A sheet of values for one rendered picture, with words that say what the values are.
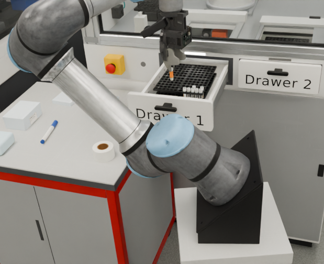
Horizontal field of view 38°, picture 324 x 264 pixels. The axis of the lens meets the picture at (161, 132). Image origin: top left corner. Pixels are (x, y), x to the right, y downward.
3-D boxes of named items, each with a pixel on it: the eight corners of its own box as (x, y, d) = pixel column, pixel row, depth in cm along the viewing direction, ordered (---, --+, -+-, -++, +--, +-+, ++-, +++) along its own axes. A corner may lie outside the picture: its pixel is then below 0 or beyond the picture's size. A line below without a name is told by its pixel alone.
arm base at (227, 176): (256, 176, 111) (225, 153, 108) (212, 217, 115) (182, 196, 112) (243, 146, 124) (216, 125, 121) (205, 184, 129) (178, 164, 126)
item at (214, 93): (208, 124, 154) (208, 108, 150) (135, 116, 161) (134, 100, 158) (232, 72, 185) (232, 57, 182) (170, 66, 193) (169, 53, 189)
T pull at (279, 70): (288, 76, 164) (288, 73, 164) (266, 75, 166) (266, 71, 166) (289, 72, 167) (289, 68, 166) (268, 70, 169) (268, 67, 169)
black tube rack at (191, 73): (202, 110, 161) (202, 94, 157) (154, 105, 166) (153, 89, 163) (216, 81, 178) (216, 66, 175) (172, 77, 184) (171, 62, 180)
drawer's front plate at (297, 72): (317, 95, 168) (321, 66, 162) (237, 87, 177) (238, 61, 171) (318, 92, 170) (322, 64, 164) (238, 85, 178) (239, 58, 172)
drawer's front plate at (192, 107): (212, 131, 152) (212, 102, 146) (130, 121, 161) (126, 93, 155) (213, 129, 154) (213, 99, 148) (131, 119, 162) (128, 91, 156)
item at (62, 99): (70, 106, 185) (70, 102, 184) (52, 103, 188) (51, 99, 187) (87, 91, 195) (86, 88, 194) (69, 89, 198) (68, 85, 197)
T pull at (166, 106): (176, 112, 148) (176, 109, 148) (154, 110, 151) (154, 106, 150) (179, 107, 151) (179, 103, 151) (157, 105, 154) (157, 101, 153)
